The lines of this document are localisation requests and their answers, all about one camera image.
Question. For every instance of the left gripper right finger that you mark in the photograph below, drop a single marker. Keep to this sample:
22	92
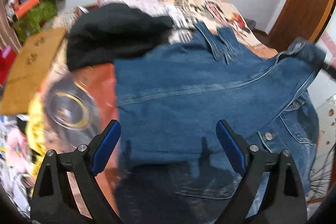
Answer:
283	200

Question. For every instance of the blue denim jacket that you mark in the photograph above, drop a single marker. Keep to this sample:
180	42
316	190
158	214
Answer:
173	168

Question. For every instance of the yellow knitted blanket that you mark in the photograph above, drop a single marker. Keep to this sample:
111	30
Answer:
35	132

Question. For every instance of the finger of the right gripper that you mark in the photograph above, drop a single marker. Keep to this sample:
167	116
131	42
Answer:
324	66

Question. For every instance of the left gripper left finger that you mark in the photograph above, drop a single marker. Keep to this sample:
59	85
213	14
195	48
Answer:
53	200

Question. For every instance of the wooden door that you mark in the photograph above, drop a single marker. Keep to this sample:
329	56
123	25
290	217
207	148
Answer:
300	18

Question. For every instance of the black folded garment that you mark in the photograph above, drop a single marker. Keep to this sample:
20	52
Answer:
114	31

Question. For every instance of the white radiator with stickers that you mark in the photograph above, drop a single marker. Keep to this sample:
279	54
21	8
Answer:
321	172

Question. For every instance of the orange box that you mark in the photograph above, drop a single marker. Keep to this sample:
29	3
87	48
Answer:
24	7

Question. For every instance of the printed bed cover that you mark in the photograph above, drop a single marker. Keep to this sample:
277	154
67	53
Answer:
89	67

